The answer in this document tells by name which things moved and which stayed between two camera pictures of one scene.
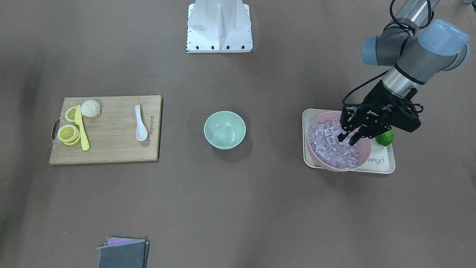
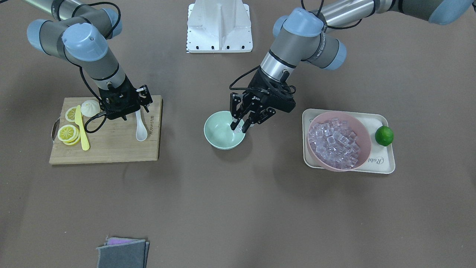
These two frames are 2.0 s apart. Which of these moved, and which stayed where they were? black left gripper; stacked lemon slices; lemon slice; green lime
Moved: black left gripper
Stayed: stacked lemon slices; green lime; lemon slice
